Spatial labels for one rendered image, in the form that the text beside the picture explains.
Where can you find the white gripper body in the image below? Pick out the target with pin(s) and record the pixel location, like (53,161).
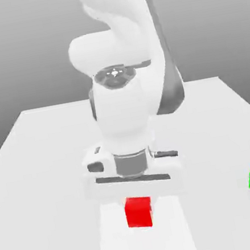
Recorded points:
(136,186)

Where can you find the small red cube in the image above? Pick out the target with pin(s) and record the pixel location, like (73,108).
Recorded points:
(138,212)

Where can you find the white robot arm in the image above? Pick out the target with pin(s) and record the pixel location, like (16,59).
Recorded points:
(121,107)

